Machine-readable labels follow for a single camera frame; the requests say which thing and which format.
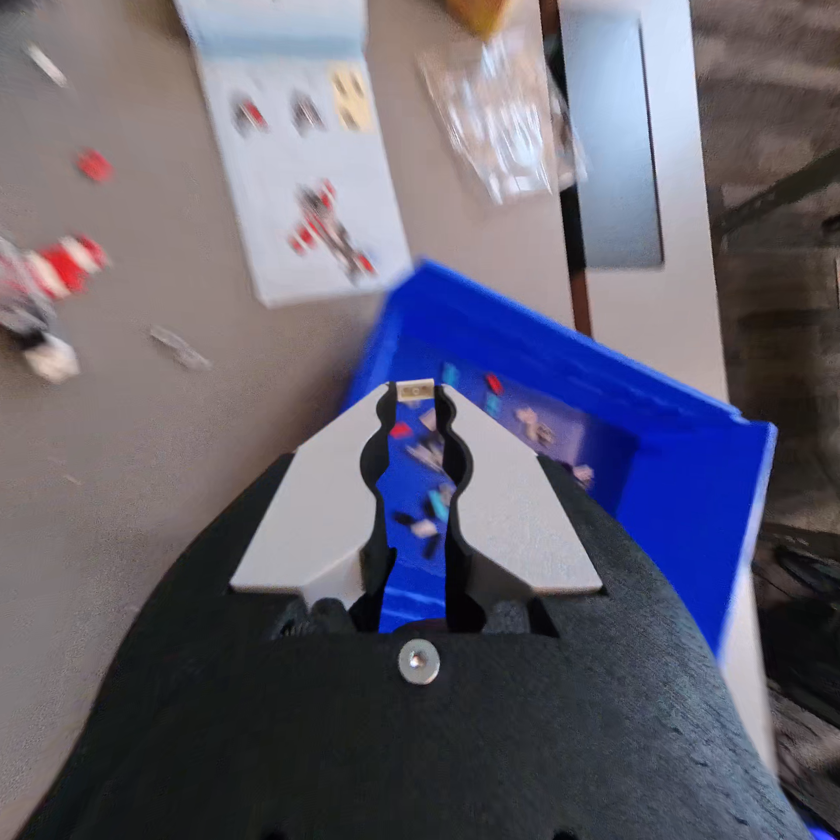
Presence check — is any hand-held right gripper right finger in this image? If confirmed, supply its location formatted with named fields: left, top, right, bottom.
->
left=433, top=382, right=605, bottom=603

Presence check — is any red white toy plane model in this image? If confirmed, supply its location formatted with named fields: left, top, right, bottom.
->
left=0, top=233, right=112, bottom=385

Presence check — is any blue plastic bin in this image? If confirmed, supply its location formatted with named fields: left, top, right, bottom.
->
left=341, top=258, right=778, bottom=664

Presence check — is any toy building instruction booklet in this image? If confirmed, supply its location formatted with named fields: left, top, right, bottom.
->
left=172, top=0, right=414, bottom=309

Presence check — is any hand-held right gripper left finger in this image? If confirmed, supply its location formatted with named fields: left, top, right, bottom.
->
left=230, top=382, right=399, bottom=616

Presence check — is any pile of loose bricks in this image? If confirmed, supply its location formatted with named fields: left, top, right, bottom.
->
left=390, top=361, right=597, bottom=559

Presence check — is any grey work desk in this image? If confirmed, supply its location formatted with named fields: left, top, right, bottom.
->
left=0, top=0, right=595, bottom=840

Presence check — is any clear plastic bag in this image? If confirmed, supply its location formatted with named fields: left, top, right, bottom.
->
left=416, top=26, right=588, bottom=206

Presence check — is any thin pale pin piece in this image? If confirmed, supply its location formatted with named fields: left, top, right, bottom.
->
left=23, top=42, right=70, bottom=89

